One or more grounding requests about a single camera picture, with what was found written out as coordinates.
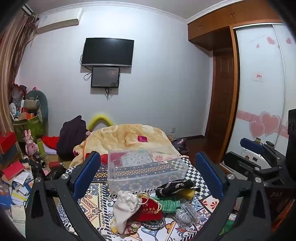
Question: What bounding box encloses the clear sparkly plastic bag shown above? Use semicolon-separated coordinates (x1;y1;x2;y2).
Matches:
172;202;202;228

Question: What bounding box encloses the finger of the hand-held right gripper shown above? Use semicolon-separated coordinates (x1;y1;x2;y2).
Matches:
240;137;281;162
223;151;286;180

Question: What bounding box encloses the floral fabric pouch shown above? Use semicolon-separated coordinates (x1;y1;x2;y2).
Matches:
111;219;144;235

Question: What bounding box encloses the red book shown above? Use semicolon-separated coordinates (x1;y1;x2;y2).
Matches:
2;161;26;181

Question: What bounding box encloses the yellow fleece blanket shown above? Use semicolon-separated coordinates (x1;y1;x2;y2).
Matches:
69;124;181;168

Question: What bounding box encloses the yellow foam tube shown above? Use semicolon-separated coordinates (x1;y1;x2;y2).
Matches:
87;113;114;130

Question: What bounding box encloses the grey bag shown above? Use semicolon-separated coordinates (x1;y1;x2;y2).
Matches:
169;137;188;154

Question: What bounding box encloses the black knitted white-patterned cloth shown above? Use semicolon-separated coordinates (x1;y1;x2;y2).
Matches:
155;179;196;197

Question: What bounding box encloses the pile of papers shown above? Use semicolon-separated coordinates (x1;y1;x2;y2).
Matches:
0;171;36;210

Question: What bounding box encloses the white air conditioner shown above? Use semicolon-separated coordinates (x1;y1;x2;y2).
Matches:
37;8;83;35

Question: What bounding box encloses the green knitted cloth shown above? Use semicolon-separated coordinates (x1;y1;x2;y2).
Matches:
150;196;184;214

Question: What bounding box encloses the white drawstring pouch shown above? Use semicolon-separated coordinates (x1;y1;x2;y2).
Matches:
113;190;142;234

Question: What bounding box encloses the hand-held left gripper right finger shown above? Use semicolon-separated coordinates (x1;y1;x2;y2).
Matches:
196;151;273;241

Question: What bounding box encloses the wooden wardrobe with heart doors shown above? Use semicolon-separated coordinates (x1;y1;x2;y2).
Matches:
187;0;296;168

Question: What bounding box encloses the dark purple jacket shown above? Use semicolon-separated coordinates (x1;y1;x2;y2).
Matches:
57;115;87;161

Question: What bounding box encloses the green storage bag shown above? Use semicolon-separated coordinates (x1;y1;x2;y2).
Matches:
13;115;45;142

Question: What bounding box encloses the yellow sponge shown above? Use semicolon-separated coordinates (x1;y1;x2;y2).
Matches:
179;189;196;200

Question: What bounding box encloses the red box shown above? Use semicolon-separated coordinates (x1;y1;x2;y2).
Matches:
0;132;18;155

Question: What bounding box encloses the striped pink curtain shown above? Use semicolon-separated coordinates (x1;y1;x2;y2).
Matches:
0;10;39;149

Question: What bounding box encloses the clear plastic storage box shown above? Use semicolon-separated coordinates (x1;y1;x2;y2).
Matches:
107;145;188;194

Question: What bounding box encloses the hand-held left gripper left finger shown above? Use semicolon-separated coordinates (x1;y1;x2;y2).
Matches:
25;151;109;241

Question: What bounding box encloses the small black wall monitor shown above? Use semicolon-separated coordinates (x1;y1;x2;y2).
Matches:
91;67;120;88

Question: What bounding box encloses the patterned tile-print bed sheet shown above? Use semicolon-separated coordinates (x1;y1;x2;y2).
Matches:
46;151;234;241

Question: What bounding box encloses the black cylindrical flashlight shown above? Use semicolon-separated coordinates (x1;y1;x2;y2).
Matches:
33;153;47;168

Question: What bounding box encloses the green bottle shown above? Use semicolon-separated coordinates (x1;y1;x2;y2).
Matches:
37;138;47;158

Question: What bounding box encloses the brown wooden door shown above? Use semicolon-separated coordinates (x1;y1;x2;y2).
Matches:
205;51;238;163

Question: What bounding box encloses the grey-green plush toy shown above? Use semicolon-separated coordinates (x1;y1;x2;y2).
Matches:
24;90;49;124

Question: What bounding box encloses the red drawstring pouch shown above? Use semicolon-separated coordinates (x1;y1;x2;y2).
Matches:
129;197;164;223

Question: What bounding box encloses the red cloth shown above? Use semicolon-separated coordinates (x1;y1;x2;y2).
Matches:
43;136;61;149

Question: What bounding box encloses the beaded bracelet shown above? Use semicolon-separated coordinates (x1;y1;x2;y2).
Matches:
141;219;166;230

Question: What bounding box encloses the black wall television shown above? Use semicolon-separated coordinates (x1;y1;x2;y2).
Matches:
81;38;135;68

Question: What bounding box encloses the pink rabbit toy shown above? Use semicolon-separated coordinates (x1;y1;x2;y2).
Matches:
24;130;39;155

